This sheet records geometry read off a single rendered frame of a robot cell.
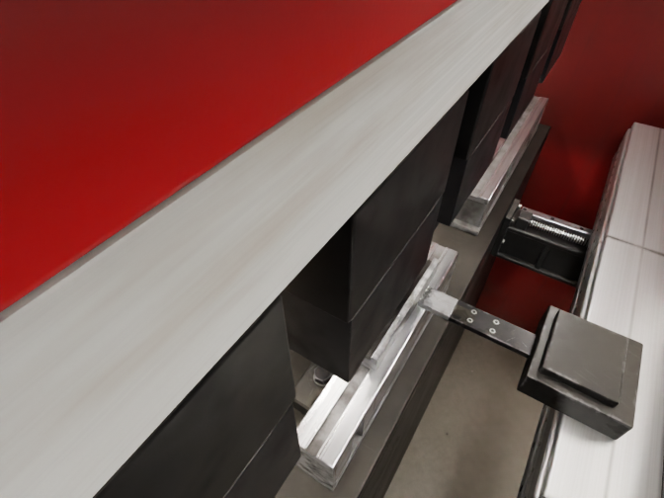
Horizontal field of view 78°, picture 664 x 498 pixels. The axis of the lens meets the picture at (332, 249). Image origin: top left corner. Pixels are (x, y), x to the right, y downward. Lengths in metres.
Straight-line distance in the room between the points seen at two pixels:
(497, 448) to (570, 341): 1.09
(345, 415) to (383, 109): 0.41
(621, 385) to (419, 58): 0.45
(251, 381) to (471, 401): 1.53
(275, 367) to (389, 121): 0.11
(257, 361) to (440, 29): 0.16
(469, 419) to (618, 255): 0.99
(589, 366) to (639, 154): 0.62
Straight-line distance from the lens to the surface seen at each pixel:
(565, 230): 1.03
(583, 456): 0.56
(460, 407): 1.65
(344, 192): 0.16
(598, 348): 0.58
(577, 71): 1.29
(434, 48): 0.21
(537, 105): 1.22
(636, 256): 0.81
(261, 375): 0.17
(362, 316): 0.26
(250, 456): 0.21
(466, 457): 1.59
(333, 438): 0.52
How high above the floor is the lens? 1.46
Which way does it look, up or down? 46 degrees down
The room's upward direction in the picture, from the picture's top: straight up
